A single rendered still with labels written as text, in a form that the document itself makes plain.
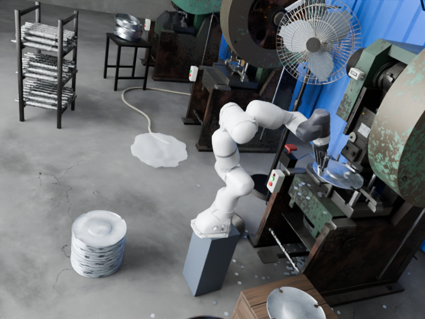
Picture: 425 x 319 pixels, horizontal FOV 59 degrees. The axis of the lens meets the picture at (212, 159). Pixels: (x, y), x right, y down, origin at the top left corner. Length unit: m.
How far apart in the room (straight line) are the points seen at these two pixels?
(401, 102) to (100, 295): 1.73
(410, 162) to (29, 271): 1.96
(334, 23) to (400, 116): 1.23
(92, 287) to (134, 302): 0.25
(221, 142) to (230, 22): 1.51
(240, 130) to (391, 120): 0.59
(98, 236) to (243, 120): 1.06
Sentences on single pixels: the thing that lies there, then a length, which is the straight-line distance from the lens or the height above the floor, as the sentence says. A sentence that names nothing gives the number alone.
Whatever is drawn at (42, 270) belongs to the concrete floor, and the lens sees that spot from 2.34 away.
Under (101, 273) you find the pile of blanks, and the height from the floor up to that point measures 0.03.
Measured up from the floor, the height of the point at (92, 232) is 0.25.
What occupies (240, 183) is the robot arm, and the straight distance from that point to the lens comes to 1.75.
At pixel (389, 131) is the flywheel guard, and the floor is 1.26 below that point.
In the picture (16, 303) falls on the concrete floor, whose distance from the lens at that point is 2.22.
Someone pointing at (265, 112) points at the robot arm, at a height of 1.17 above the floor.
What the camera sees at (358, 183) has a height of 0.78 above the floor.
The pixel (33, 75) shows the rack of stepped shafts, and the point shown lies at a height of 0.44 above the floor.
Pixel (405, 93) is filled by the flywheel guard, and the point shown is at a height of 1.42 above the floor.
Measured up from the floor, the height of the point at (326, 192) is 0.68.
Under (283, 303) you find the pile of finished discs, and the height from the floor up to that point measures 0.35.
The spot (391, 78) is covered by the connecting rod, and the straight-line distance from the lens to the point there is 2.04.
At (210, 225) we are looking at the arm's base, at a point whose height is 0.52.
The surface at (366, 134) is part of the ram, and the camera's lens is 2.13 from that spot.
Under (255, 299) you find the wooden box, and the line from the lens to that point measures 1.91.
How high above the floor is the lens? 1.76
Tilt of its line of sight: 30 degrees down
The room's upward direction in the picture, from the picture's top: 15 degrees clockwise
